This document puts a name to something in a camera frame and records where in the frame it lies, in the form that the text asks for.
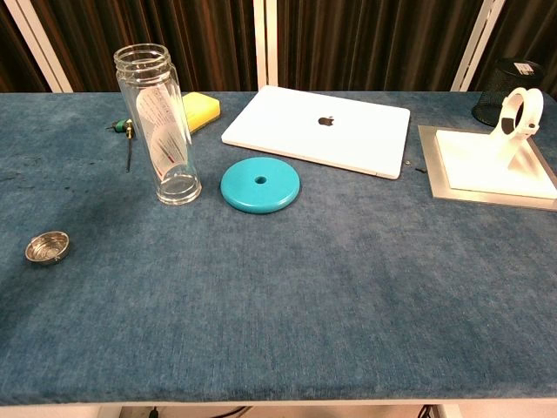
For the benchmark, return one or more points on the small metal tea strainer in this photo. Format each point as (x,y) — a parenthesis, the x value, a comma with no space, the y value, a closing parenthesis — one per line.
(42,254)

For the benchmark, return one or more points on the clear glass jar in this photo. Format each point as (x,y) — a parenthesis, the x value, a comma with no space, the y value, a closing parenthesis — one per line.
(174,183)

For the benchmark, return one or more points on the teal round disc with hole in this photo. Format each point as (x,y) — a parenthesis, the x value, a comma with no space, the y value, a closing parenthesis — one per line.
(243,191)

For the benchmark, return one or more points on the white closed laptop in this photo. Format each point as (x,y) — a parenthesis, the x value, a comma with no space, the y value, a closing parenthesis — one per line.
(287,126)

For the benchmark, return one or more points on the blue table cloth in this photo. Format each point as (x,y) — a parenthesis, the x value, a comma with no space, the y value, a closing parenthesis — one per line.
(278,296)

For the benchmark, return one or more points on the yellow sponge block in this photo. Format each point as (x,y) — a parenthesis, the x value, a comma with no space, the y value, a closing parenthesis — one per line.
(202,109)

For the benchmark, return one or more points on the dark pleated curtain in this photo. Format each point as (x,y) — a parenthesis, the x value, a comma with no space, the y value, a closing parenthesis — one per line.
(357,39)

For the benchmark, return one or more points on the black mesh pen holder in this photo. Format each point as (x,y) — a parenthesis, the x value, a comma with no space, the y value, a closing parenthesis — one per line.
(491,96)

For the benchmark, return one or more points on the silver square base plate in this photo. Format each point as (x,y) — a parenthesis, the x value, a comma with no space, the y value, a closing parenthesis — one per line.
(428,174)

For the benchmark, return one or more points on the white upright frame post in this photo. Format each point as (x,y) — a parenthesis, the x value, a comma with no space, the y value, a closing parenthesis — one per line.
(266,43)

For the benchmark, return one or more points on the white slanted frame post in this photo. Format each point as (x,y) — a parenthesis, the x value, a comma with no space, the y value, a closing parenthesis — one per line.
(481,43)
(39,48)

